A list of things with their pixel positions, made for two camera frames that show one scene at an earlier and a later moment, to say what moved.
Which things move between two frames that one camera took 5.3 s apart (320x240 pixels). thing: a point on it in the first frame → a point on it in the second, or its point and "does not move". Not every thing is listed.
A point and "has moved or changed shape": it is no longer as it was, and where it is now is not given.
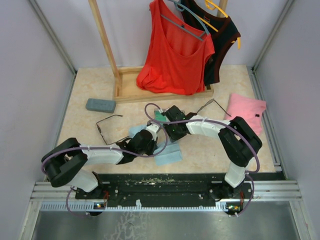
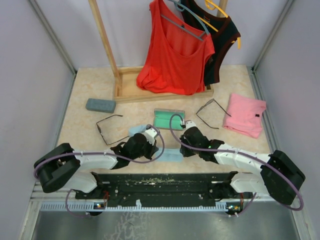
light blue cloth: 171,153 has moved or changed shape
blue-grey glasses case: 101,105 does not move
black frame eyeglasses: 100,132 does not move
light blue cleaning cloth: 133,130 does not move
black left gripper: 154,147 does not move
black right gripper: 173,136 → 185,152
